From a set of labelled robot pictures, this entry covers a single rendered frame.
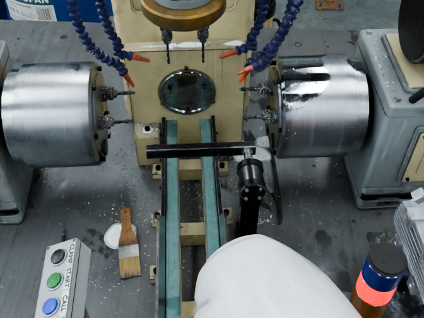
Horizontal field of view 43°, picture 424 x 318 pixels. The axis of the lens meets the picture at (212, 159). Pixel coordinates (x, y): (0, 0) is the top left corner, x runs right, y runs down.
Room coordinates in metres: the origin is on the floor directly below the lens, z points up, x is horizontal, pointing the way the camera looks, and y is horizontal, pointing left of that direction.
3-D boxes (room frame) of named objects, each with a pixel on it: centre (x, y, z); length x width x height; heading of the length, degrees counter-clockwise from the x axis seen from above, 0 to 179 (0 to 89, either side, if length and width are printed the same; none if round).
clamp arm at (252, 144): (0.86, 0.03, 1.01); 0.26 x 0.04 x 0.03; 93
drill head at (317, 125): (0.99, -0.27, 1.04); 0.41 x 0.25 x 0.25; 93
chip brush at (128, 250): (0.75, 0.21, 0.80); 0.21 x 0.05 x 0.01; 10
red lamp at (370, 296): (0.45, -0.27, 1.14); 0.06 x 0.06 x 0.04
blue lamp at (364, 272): (0.45, -0.27, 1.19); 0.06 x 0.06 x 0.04
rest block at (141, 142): (1.03, 0.17, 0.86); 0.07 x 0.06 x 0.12; 93
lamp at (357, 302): (0.45, -0.27, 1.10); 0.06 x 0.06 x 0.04
